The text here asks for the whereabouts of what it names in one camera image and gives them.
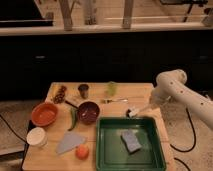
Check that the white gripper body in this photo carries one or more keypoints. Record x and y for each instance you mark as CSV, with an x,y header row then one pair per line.
x,y
158,97

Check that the white handled dish brush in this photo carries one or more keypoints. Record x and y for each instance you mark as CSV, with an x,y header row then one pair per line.
x,y
133,111

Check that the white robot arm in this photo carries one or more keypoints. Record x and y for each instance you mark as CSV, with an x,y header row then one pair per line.
x,y
172,84

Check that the purple bowl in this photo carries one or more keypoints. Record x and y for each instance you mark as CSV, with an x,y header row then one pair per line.
x,y
88,112

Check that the orange bowl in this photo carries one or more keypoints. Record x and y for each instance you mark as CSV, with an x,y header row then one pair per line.
x,y
44,114

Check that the green translucent cup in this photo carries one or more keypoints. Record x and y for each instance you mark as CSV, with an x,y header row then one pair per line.
x,y
111,88

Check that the blue sponge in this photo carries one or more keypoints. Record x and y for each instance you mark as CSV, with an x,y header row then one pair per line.
x,y
131,141

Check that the green plastic tray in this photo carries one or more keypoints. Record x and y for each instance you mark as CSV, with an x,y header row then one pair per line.
x,y
124,144

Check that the dark metal cup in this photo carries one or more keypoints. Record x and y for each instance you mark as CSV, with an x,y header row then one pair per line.
x,y
84,90

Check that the green chili pepper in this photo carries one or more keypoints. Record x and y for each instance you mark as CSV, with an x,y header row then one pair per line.
x,y
73,118

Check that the black spoon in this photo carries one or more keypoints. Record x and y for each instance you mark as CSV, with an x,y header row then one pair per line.
x,y
69,103

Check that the orange fruit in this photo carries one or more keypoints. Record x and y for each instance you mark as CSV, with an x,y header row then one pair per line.
x,y
82,152

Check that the light blue cloth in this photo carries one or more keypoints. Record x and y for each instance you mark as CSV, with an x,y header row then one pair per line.
x,y
69,141

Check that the white cup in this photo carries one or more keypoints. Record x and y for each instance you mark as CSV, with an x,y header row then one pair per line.
x,y
37,137

